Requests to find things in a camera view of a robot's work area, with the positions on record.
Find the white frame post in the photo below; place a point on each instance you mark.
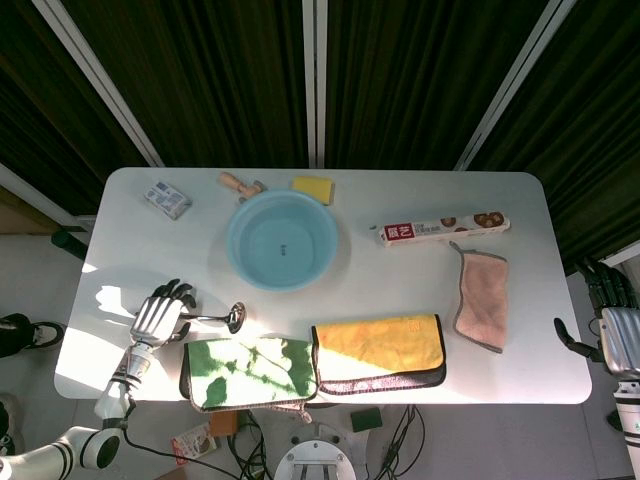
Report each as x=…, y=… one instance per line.
x=314, y=80
x=100, y=80
x=510, y=80

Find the yellow sponge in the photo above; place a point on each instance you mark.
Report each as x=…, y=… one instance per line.
x=312, y=189

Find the red white cling wrap box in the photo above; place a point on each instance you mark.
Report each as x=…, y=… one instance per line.
x=440, y=230

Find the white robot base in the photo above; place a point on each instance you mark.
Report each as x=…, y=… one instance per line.
x=315, y=455

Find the yellow grey microfibre cloth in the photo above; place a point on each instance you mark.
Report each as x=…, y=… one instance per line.
x=380, y=350

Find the printed food package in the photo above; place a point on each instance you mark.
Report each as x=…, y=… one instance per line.
x=192, y=445

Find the green grey microfibre cloth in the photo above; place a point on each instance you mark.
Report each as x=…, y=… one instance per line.
x=245, y=372

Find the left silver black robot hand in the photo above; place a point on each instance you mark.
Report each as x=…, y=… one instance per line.
x=155, y=320

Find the steel ladle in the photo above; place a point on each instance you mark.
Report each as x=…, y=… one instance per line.
x=236, y=317

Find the dark green curtain panel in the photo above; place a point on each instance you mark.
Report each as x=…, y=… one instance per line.
x=410, y=80
x=200, y=80
x=585, y=140
x=45, y=110

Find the black white shoe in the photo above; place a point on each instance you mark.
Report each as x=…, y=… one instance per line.
x=35, y=334

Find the pink cloth with grey trim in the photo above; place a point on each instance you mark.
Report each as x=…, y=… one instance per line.
x=482, y=300

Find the blue plastic basin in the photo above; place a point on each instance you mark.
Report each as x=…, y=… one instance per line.
x=280, y=240

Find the green black table foot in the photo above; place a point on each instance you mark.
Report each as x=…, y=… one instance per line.
x=70, y=241

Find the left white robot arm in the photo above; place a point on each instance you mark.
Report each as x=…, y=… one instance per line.
x=90, y=445

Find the blue white soap box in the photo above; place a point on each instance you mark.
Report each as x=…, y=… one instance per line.
x=167, y=200

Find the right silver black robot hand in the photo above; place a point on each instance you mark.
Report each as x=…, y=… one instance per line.
x=620, y=340

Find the green scouring sponge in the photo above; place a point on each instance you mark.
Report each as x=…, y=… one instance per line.
x=366, y=419

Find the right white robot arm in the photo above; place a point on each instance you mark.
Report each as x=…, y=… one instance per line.
x=629, y=415

